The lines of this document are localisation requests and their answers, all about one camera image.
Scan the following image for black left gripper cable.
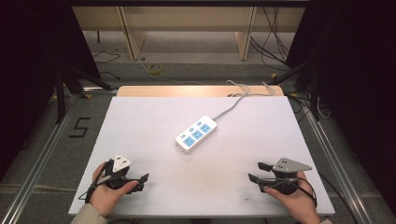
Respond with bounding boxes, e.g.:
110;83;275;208
78;159;114;205

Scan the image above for wooden table frame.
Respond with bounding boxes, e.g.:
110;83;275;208
72;6;306;62

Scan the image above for bundle of black cables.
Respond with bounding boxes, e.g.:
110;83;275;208
249;7;292;73

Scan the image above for black stand legs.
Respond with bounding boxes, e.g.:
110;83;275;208
54;62;114;125

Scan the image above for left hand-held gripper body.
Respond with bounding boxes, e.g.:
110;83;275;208
104;153;140;190

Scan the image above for grey power strip cable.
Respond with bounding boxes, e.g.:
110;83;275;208
213;79;276;122

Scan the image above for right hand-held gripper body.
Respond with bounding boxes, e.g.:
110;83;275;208
263;157;313;196

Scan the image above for yellow coiled cable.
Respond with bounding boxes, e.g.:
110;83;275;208
147;63;163;76

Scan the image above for dark curtain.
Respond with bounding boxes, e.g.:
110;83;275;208
284;0;396;216
0;0;102;181

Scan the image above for thin black floor cable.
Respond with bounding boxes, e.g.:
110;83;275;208
92;49;121;80

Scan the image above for aluminium floor rail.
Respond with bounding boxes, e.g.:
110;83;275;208
303;106;375;224
0;92;82;224

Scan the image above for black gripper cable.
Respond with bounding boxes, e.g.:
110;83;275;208
294;170;361;224
78;159;114;205

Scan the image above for white power strip blue sockets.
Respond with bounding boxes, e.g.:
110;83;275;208
175;115;219;154

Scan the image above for black metal stand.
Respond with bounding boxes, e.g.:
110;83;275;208
270;59;321;122

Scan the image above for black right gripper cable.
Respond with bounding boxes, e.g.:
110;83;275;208
294;170;361;224

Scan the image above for person's right hand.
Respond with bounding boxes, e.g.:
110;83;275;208
262;171;321;224

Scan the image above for person's left hand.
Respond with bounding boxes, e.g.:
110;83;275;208
89;161;140;217

